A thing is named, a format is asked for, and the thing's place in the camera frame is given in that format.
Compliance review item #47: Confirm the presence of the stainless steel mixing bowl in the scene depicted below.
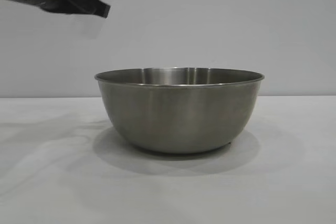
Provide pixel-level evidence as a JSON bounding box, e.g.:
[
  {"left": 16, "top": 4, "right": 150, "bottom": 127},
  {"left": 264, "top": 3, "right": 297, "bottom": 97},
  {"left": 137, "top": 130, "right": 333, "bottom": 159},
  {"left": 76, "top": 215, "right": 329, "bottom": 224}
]
[{"left": 93, "top": 67, "right": 266, "bottom": 155}]

